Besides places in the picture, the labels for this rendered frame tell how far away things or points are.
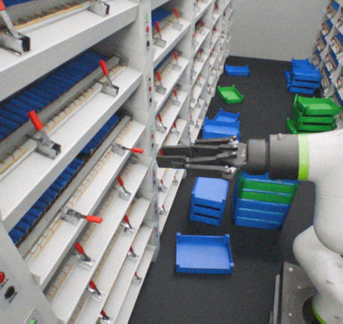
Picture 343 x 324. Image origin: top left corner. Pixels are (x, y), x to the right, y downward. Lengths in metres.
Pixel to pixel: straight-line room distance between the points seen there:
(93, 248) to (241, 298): 0.93
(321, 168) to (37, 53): 0.52
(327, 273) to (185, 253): 0.84
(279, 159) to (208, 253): 1.19
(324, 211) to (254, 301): 1.07
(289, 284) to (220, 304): 0.42
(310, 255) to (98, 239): 0.70
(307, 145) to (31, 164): 0.51
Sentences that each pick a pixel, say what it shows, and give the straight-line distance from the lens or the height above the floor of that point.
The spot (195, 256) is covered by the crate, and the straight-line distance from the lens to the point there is 1.67.
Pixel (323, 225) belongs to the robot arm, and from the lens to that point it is 0.59.
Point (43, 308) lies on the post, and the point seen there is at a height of 0.83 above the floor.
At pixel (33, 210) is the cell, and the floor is 0.94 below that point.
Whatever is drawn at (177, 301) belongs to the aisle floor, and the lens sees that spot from 1.55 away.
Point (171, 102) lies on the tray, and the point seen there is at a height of 0.71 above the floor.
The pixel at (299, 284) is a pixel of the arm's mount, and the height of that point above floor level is 0.34.
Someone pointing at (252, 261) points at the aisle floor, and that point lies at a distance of 1.71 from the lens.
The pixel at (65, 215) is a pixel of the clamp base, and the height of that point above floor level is 0.91.
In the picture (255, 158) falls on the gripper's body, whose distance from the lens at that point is 0.57.
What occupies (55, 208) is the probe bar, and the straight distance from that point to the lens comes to 0.69.
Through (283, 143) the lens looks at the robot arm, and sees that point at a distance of 0.57.
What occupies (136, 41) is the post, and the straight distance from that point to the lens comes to 0.89.
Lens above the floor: 1.41
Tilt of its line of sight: 38 degrees down
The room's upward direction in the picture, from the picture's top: straight up
